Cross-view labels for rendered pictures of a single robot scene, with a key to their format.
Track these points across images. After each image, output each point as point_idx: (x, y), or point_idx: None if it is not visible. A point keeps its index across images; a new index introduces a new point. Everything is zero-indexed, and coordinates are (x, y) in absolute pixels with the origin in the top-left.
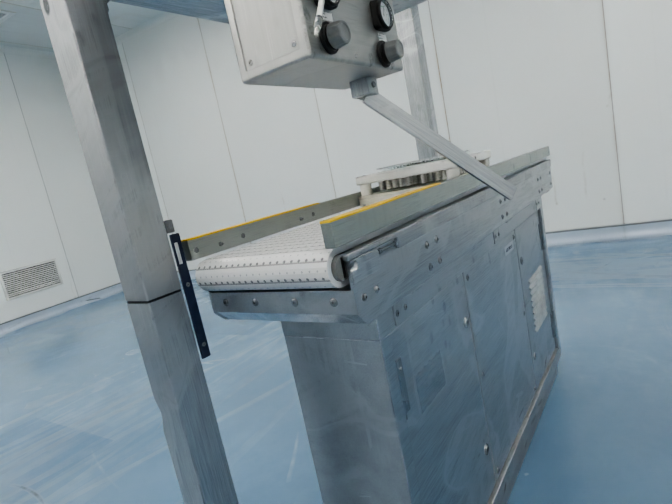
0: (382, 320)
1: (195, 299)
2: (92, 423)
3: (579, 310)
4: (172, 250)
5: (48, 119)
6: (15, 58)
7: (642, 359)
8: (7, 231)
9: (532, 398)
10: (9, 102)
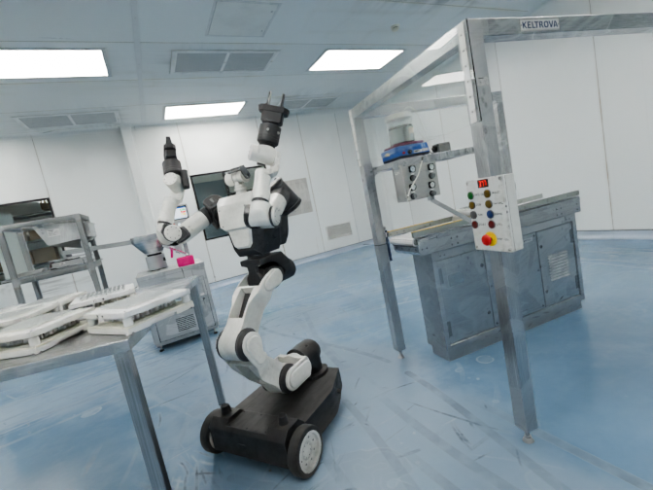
0: (433, 257)
1: (389, 246)
2: (362, 295)
3: (640, 283)
4: (410, 220)
5: (351, 146)
6: (339, 115)
7: (638, 309)
8: (330, 206)
9: (539, 308)
10: (334, 139)
